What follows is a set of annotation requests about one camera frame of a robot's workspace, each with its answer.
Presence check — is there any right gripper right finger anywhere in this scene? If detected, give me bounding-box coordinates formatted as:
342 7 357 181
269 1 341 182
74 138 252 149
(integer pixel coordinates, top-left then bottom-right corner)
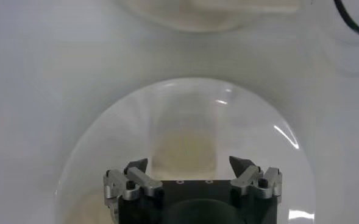
229 155 283 204

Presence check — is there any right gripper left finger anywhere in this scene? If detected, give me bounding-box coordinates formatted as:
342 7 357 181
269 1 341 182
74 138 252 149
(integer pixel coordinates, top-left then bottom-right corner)
102 157 164 223

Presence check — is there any white round plate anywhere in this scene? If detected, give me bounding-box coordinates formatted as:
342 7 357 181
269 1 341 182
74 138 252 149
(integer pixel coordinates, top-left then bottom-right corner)
54 77 316 224

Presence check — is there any cream electric cooking pot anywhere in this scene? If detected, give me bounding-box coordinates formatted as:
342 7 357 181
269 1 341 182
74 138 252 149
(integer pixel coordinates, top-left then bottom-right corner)
115 0 302 33

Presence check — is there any black pot power cable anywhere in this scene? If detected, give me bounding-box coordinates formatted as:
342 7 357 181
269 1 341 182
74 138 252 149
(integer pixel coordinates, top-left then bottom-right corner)
333 0 359 43

